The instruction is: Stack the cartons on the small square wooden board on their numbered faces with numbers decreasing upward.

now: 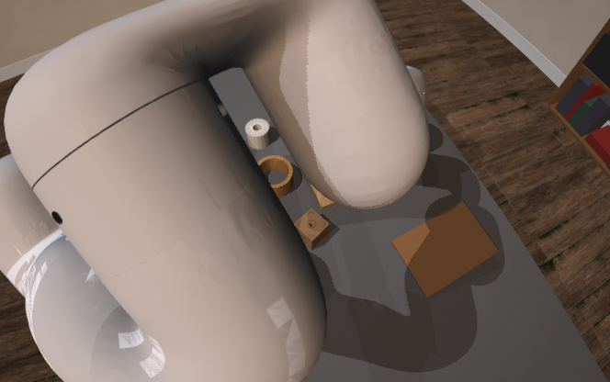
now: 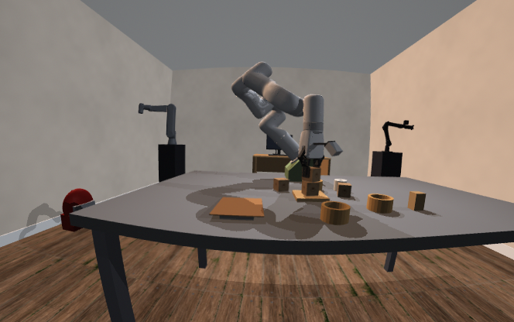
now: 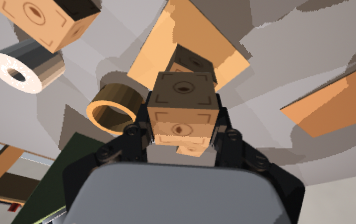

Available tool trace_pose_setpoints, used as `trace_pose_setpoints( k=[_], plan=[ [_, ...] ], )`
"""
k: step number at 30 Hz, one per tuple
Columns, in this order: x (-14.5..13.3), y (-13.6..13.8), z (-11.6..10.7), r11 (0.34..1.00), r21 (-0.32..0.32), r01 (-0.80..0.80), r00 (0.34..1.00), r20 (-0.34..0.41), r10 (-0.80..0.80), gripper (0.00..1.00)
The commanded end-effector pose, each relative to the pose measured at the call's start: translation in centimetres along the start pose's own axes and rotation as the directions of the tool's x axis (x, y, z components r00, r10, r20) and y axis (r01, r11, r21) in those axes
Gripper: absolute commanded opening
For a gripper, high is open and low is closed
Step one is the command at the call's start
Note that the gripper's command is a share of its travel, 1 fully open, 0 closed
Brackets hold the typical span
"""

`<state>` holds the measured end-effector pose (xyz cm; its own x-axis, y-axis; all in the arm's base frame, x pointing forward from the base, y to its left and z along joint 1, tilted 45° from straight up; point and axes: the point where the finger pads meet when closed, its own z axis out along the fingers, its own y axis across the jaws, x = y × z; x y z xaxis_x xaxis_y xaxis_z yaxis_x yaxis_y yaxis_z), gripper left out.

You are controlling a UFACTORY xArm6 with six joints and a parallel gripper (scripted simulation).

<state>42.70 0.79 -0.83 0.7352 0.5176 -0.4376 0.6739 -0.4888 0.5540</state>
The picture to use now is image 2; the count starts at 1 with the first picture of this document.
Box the orange ring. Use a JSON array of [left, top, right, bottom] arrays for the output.
[[366, 194, 394, 214], [320, 201, 351, 225]]

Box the tan cardboard carton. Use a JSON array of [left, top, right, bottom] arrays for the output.
[[273, 178, 290, 192], [301, 181, 320, 196], [302, 166, 321, 183]]

